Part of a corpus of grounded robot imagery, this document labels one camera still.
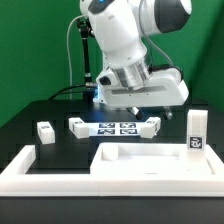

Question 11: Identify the white desk top panel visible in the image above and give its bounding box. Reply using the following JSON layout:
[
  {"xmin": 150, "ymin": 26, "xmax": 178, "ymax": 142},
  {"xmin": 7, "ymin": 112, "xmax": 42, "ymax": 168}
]
[{"xmin": 90, "ymin": 142, "xmax": 212, "ymax": 175}]

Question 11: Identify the marker tag sheet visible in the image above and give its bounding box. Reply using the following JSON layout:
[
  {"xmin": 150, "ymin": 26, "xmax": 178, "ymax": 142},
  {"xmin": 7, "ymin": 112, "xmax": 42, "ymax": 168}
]
[{"xmin": 88, "ymin": 122, "xmax": 143, "ymax": 136}]

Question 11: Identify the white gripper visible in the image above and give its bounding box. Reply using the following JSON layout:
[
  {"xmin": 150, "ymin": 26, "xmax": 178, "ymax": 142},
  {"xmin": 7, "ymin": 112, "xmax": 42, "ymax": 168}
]
[{"xmin": 96, "ymin": 65, "xmax": 189, "ymax": 120}]

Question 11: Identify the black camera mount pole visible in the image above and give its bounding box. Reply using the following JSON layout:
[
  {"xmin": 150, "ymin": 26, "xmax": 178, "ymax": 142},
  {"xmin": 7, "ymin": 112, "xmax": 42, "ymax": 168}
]
[{"xmin": 76, "ymin": 19, "xmax": 96, "ymax": 102}]

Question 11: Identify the white cable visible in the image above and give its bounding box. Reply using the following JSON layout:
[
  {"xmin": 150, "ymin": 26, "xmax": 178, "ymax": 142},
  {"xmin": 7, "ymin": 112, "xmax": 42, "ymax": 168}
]
[{"xmin": 66, "ymin": 13, "xmax": 88, "ymax": 100}]

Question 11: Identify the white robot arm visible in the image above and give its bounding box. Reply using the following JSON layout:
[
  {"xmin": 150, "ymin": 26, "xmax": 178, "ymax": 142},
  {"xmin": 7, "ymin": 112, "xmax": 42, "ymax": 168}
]
[{"xmin": 80, "ymin": 0, "xmax": 192, "ymax": 118}]

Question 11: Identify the white U-shaped fence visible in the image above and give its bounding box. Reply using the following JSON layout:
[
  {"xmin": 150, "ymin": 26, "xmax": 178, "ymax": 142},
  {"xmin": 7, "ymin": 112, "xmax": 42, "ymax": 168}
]
[{"xmin": 0, "ymin": 145, "xmax": 224, "ymax": 197}]

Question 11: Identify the black cable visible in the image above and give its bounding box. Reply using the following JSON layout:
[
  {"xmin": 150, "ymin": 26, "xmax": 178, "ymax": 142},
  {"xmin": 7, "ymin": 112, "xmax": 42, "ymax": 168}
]
[{"xmin": 48, "ymin": 83, "xmax": 88, "ymax": 101}]

